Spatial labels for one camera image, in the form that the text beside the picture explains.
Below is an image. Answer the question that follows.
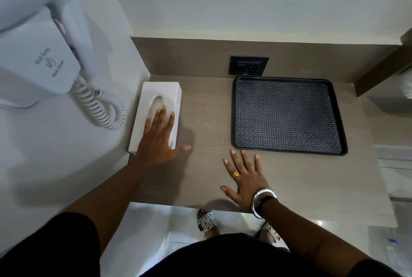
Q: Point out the person's right hand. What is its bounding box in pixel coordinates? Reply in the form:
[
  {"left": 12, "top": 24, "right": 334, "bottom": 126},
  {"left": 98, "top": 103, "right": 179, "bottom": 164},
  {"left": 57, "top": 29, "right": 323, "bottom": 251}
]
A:
[{"left": 220, "top": 150, "right": 270, "bottom": 212}]

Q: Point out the person's left hand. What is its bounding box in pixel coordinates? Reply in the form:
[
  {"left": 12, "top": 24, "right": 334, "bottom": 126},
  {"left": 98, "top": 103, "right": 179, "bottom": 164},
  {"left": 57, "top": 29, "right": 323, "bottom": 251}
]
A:
[{"left": 138, "top": 105, "right": 192, "bottom": 166}]

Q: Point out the person's right forearm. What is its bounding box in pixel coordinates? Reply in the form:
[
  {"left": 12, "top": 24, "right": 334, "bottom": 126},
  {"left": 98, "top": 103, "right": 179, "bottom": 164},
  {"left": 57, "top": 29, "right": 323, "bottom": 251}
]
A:
[{"left": 260, "top": 197, "right": 366, "bottom": 277}]

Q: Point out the person's left forearm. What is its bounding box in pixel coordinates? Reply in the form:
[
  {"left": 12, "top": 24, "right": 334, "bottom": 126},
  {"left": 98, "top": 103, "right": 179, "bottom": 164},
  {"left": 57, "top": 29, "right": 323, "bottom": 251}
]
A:
[{"left": 66, "top": 155, "right": 161, "bottom": 255}]

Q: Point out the white tissue box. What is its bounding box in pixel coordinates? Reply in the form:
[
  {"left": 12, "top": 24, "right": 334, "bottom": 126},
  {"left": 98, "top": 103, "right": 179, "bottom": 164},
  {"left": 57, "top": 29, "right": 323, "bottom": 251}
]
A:
[{"left": 128, "top": 82, "right": 183, "bottom": 158}]

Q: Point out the silver bangle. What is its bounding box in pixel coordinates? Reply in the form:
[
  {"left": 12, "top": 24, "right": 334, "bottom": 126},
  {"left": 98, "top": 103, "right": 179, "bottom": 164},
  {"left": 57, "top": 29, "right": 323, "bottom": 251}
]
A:
[{"left": 251, "top": 187, "right": 278, "bottom": 220}]

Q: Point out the person's left patterned sandal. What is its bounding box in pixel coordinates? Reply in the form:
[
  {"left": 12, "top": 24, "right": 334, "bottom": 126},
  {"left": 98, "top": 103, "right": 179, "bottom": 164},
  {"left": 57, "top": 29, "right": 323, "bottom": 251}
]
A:
[{"left": 197, "top": 209, "right": 221, "bottom": 239}]

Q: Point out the person's patterned sandal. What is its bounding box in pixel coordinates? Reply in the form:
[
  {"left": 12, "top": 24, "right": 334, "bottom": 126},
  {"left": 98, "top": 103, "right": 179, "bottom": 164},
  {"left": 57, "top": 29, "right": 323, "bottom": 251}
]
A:
[
  {"left": 197, "top": 209, "right": 221, "bottom": 239},
  {"left": 256, "top": 221, "right": 283, "bottom": 248}
]

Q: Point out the black textured tray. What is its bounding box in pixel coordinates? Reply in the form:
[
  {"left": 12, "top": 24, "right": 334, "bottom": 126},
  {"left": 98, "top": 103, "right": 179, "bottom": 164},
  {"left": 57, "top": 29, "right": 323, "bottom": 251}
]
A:
[{"left": 231, "top": 76, "right": 348, "bottom": 157}]

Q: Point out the person's right patterned sandal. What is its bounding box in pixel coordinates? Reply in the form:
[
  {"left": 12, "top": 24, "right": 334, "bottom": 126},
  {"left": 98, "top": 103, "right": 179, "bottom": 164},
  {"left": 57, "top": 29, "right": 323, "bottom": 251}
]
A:
[{"left": 256, "top": 221, "right": 283, "bottom": 248}]

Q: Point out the person's black garment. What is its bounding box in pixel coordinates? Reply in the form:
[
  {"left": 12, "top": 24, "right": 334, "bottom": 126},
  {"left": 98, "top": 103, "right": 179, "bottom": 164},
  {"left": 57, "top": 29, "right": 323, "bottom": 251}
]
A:
[{"left": 0, "top": 212, "right": 403, "bottom": 277}]

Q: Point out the black power outlet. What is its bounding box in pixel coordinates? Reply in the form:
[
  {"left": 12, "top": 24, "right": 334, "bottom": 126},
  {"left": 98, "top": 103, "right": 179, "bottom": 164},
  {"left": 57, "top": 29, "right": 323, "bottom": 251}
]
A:
[{"left": 229, "top": 56, "right": 269, "bottom": 76}]

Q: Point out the white hair dryer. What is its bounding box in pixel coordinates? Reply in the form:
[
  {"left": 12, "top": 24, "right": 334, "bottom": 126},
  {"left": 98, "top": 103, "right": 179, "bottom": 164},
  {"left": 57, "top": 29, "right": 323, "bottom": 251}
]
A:
[{"left": 0, "top": 0, "right": 98, "bottom": 82}]

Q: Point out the clear plastic bottle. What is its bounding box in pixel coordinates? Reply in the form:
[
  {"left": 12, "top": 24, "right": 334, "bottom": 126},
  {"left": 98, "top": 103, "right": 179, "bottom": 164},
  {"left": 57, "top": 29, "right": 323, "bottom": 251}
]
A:
[{"left": 385, "top": 227, "right": 412, "bottom": 277}]

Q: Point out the white rounded object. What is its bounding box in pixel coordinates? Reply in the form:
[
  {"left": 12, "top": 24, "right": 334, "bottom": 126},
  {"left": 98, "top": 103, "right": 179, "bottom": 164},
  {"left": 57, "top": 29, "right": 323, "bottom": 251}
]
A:
[{"left": 402, "top": 69, "right": 412, "bottom": 99}]

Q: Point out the white coiled cord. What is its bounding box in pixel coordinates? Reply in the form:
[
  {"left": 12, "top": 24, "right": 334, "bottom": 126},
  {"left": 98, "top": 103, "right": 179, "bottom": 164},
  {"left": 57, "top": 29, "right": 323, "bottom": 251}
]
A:
[{"left": 70, "top": 75, "right": 126, "bottom": 131}]

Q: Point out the white hair dryer wall holder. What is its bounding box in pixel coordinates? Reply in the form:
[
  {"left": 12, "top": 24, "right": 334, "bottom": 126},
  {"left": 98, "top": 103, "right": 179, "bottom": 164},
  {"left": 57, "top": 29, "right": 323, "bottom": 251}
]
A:
[{"left": 0, "top": 13, "right": 82, "bottom": 109}]

